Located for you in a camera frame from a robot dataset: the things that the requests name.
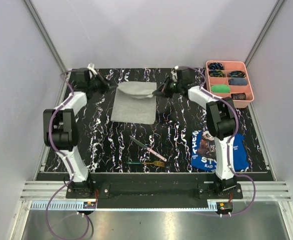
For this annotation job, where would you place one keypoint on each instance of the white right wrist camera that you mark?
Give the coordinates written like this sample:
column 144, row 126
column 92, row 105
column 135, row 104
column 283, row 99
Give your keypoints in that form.
column 174, row 75

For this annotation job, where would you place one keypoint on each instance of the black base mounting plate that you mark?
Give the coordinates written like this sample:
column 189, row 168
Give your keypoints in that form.
column 153, row 190

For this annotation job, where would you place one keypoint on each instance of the black marbled table mat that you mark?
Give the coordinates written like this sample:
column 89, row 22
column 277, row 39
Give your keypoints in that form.
column 106, row 147

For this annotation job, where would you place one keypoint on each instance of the blue patterned sock middle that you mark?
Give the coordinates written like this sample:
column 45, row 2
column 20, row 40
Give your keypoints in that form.
column 217, row 73

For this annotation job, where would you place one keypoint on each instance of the green rolled sock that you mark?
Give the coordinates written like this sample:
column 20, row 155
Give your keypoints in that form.
column 220, row 88

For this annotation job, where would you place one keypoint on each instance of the blue printed t-shirt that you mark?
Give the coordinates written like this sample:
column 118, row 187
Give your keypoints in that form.
column 203, row 154

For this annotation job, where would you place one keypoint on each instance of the dark brown rolled sock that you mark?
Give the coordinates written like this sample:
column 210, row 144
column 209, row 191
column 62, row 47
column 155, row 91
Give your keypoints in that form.
column 239, row 96

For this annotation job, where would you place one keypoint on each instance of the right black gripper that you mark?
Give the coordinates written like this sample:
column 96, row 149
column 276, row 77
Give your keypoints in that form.
column 163, row 91

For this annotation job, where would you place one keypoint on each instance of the pink divided organizer tray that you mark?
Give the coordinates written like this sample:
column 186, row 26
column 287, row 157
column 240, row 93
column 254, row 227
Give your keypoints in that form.
column 231, row 66

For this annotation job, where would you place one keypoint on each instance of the blue patterned sock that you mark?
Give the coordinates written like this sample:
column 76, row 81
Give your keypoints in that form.
column 215, row 66
column 217, row 73
column 237, row 74

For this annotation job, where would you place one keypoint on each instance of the grey cloth napkin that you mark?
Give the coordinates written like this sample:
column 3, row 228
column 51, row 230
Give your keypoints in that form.
column 135, row 103

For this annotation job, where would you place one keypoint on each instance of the blue patterned sock right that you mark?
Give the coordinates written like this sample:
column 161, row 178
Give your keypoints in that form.
column 237, row 74

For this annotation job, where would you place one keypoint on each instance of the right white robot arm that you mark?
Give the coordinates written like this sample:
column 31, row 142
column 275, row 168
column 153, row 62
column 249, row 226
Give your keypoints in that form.
column 221, row 122

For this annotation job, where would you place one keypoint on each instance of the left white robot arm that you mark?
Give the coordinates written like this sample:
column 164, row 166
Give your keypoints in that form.
column 60, row 131

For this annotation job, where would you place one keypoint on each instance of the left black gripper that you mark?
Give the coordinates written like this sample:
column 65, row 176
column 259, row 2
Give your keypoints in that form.
column 105, row 85

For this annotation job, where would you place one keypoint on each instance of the blue patterned sock top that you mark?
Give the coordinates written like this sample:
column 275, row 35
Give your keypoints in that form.
column 215, row 66

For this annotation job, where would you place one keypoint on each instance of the gold fork green handle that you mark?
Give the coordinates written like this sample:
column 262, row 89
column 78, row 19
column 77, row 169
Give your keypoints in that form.
column 154, row 163

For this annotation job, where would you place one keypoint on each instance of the pink-handled table knife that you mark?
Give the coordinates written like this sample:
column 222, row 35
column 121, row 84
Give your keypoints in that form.
column 162, row 158

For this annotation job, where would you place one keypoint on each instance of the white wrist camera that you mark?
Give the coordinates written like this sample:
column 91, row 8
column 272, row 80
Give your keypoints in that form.
column 91, row 68
column 174, row 75

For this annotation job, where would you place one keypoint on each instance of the aluminium frame rail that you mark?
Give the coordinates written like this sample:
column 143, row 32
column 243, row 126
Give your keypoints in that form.
column 44, row 34

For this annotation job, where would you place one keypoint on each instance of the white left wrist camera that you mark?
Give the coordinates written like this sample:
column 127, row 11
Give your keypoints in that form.
column 91, row 68

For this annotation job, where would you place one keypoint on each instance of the dark blue rolled sock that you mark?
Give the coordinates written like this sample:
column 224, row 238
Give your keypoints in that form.
column 237, row 81

